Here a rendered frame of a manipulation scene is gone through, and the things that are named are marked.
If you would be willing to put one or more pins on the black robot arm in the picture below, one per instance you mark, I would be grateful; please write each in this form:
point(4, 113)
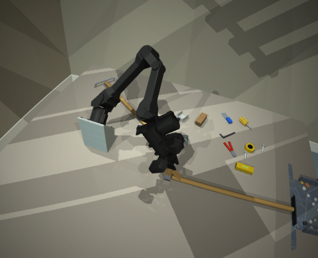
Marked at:
point(147, 110)

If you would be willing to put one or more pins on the brown rectangular block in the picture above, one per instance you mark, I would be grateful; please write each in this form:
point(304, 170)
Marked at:
point(200, 119)

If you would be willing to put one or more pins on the red-handled pliers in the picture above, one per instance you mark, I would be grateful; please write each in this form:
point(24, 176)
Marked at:
point(230, 149)

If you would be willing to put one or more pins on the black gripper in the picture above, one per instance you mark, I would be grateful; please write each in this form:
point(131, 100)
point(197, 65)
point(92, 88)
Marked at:
point(160, 165)

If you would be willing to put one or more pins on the yellow ribbed screwdriver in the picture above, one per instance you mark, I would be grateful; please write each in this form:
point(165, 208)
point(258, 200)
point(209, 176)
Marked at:
point(244, 121)

